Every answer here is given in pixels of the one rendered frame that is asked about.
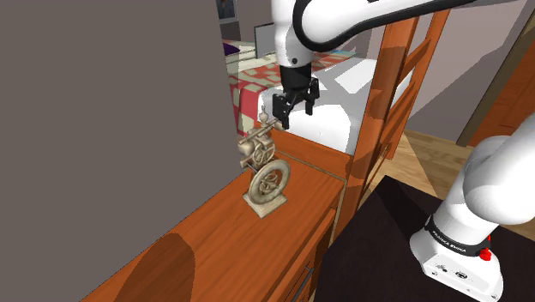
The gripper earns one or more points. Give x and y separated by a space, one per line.
296 78

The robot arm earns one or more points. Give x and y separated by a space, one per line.
334 21

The beige spinning wheel figure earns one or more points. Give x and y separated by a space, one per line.
262 167

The orange wooden chest of drawers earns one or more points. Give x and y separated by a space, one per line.
234 234

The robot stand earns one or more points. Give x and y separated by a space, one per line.
397 251

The orange wooden door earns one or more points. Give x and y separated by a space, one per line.
508 100

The wall picture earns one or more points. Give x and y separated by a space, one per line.
226 9

